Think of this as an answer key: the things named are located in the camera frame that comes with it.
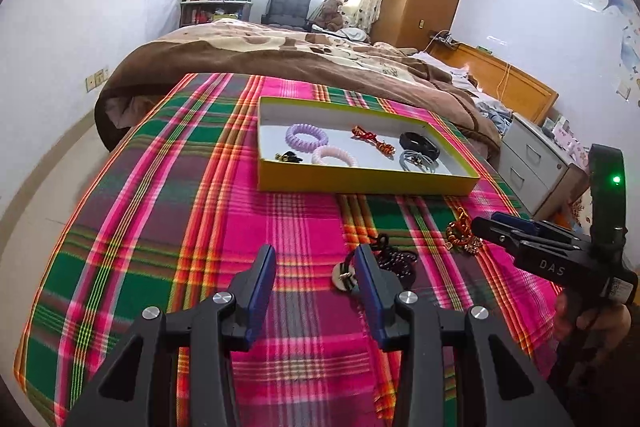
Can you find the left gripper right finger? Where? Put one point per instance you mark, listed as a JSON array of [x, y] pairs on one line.
[[377, 290]]

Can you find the yellow-green white tray box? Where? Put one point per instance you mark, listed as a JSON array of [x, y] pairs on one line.
[[372, 173]]

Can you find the wall outlet plate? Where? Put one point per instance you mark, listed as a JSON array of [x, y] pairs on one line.
[[96, 79]]

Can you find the brown teddy bear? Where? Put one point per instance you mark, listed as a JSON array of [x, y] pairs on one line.
[[330, 16]]

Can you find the black gold hair accessory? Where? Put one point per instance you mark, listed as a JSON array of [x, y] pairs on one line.
[[289, 157]]

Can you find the black wristband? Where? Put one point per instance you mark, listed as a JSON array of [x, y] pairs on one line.
[[420, 144]]

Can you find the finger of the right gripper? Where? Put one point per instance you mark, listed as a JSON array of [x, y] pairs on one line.
[[494, 233], [543, 229]]

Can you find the red gold knot ornament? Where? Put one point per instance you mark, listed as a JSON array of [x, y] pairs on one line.
[[371, 138]]

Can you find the orange red tassel ornament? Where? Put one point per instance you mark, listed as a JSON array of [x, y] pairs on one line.
[[459, 236]]

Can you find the grey bedside drawer cabinet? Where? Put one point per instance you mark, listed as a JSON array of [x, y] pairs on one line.
[[538, 171]]

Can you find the dark grey chair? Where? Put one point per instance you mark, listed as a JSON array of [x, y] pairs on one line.
[[291, 14]]

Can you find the brown beige blanket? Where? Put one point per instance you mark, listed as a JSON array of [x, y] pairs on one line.
[[151, 71]]

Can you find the orange wooden headboard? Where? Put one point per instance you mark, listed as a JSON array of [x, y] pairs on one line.
[[516, 89]]

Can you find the cluttered shelf unit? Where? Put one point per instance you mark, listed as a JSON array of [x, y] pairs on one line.
[[204, 12]]

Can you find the pink green plaid cloth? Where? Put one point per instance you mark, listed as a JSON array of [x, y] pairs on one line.
[[177, 212]]

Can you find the right hand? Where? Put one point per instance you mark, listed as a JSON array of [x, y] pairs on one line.
[[606, 327]]

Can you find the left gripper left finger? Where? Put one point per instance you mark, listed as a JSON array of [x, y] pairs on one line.
[[251, 291]]

